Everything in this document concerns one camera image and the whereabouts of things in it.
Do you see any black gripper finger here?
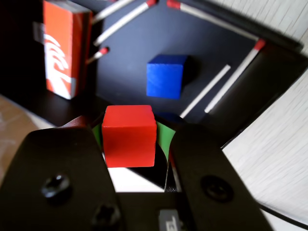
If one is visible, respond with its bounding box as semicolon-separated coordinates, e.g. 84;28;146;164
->
0;115;125;231
155;121;275;231

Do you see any red wooden cube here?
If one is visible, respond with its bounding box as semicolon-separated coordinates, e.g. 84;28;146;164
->
101;104;157;168

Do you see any blue wooden cube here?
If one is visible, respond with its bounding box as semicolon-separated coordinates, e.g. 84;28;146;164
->
146;54;189;100

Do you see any black cardboard box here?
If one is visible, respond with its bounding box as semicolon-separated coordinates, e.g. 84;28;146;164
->
0;0;308;191

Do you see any orange and white matchbox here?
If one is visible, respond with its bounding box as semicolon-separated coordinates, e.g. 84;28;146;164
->
42;0;93;101

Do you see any thick black cable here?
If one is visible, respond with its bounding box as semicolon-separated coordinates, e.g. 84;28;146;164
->
258;203;308;230

